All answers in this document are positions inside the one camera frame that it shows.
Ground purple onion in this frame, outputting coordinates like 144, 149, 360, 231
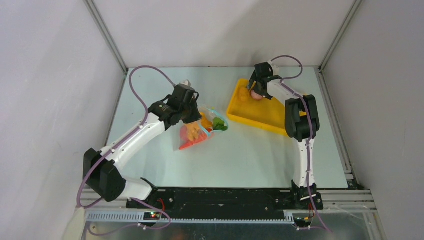
250, 90, 264, 101

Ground fried dough pieces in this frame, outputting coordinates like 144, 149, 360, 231
185, 122, 200, 142

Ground clear zip top bag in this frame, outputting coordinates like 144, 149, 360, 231
178, 106, 229, 151

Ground yellow bell pepper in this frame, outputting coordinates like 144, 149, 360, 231
200, 113, 213, 129

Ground red carrot with leaves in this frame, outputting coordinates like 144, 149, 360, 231
178, 117, 229, 150

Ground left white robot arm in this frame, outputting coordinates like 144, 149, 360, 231
84, 80, 202, 208

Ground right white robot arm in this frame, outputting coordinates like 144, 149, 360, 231
247, 61, 320, 209

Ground yellow plastic tray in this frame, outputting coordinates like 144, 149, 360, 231
226, 78, 297, 136

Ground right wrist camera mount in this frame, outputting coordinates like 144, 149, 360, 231
267, 60, 280, 76

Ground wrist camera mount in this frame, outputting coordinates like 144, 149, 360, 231
178, 80, 194, 91
267, 60, 280, 76

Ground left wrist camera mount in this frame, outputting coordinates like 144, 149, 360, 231
178, 80, 194, 91

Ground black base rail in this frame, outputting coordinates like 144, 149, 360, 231
144, 187, 311, 221

